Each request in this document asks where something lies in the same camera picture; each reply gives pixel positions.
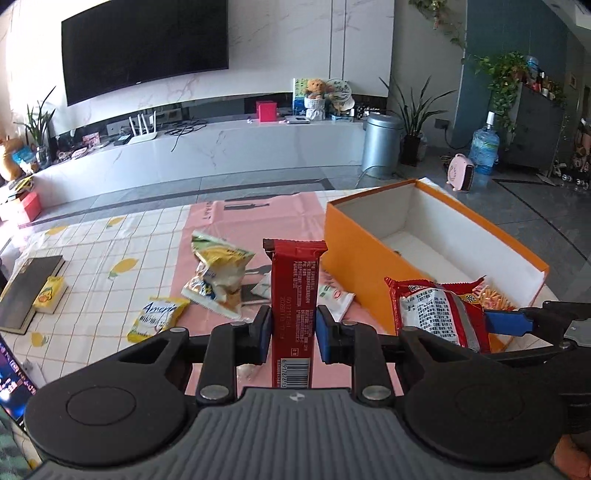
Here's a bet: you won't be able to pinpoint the red snack bar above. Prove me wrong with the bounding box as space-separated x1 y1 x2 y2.
262 239 328 389

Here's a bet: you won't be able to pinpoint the white stick packet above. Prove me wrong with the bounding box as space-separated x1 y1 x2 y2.
252 272 355 324

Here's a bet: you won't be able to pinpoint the yellow green chip bag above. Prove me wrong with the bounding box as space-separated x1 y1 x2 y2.
181 231 256 319

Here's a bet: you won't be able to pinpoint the blue picture card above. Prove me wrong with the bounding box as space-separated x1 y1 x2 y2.
293 78 309 116

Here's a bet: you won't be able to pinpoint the white wall cabinet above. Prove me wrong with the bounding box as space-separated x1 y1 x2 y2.
329 0 395 97

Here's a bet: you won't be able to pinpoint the dark book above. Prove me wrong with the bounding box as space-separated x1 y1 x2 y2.
0 255 65 333

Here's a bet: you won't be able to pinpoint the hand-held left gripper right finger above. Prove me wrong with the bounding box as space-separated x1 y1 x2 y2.
316 305 481 402

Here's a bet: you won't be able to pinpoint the teddy bear bouquet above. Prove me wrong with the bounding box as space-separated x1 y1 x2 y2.
302 78 329 121

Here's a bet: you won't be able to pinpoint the black cables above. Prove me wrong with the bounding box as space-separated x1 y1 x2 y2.
164 119 208 153

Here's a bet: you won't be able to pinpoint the teal patterned cloth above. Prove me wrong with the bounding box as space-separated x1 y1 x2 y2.
0 406 44 480

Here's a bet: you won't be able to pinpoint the hanging vine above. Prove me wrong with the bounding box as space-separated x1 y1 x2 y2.
409 0 467 63

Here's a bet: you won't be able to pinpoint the red fries snack bag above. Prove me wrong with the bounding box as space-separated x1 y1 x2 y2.
466 281 518 312

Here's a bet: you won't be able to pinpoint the potted long-leaf plant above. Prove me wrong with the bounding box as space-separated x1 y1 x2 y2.
379 76 455 167

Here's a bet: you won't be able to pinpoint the trailing green plant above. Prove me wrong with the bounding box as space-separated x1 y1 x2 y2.
473 52 529 139

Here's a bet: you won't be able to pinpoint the dark grey cabinet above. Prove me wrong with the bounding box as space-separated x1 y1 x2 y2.
503 83 566 171

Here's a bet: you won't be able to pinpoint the black screen device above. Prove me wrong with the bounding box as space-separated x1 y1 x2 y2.
0 332 38 423

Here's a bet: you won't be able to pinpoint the yellow gourd ornament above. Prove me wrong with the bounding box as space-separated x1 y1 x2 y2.
0 136 28 181

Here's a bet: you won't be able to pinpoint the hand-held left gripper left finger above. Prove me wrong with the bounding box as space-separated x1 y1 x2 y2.
115 305 273 407

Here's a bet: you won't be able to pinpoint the pink plastic sheet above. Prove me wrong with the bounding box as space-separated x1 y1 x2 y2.
173 191 402 398

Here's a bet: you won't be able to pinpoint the round paper fan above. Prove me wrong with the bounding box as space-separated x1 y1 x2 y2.
325 78 354 102

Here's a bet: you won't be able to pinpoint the small yellow snack packet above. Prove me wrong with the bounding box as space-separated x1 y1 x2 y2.
127 296 191 343

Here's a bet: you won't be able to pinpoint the white router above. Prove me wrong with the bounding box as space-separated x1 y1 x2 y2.
127 111 159 145

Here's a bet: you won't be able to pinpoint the orange cardboard box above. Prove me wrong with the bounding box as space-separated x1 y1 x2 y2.
322 179 551 354

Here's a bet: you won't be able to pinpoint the green plant in vase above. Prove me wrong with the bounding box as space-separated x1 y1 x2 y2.
14 85 56 164

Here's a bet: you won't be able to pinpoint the black television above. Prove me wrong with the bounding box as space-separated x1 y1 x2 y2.
61 0 230 107

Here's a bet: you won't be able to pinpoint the silver trash can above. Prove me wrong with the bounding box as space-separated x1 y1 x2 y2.
361 113 403 178

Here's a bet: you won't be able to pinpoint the white marble tv console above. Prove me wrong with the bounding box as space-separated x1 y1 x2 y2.
0 117 377 227

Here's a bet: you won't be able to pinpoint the small yellow box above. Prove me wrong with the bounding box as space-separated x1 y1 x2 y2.
33 275 65 315

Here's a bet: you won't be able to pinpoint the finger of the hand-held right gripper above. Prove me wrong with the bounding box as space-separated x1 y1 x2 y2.
484 301 591 337
492 342 591 370

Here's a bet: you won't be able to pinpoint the pink space heater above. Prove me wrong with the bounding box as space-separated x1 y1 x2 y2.
445 153 476 192

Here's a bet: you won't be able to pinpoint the red storage box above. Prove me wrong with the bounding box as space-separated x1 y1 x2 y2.
0 191 41 222

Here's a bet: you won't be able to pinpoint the blue water jug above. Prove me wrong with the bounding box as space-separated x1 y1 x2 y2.
468 111 501 176

